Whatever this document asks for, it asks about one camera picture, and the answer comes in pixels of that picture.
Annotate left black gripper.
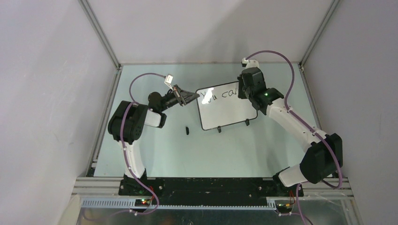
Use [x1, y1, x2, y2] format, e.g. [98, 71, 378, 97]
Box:
[160, 84, 199, 112]

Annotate black framed whiteboard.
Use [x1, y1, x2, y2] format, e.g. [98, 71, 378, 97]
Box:
[196, 81, 258, 131]

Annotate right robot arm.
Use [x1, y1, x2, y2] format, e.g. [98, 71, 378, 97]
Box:
[237, 67, 343, 196]

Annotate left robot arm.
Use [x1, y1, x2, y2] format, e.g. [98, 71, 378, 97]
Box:
[107, 85, 200, 195]

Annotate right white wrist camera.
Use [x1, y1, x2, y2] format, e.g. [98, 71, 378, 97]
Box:
[241, 58, 260, 69]

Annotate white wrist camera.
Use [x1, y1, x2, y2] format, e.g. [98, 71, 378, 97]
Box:
[241, 58, 260, 69]
[164, 74, 173, 90]

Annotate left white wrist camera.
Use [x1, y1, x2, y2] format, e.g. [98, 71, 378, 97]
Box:
[164, 74, 173, 90]

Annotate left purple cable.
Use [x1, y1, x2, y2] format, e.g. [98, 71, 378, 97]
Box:
[81, 73, 165, 223]

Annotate purple cable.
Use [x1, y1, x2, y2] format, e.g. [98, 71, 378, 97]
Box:
[245, 50, 344, 225]
[81, 73, 165, 223]

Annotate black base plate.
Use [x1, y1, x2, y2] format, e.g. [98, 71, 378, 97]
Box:
[118, 176, 297, 207]

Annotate aluminium frame rail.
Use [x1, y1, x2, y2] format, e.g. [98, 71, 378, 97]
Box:
[72, 176, 353, 210]

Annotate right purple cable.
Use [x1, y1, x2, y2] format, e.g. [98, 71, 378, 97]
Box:
[245, 50, 344, 225]

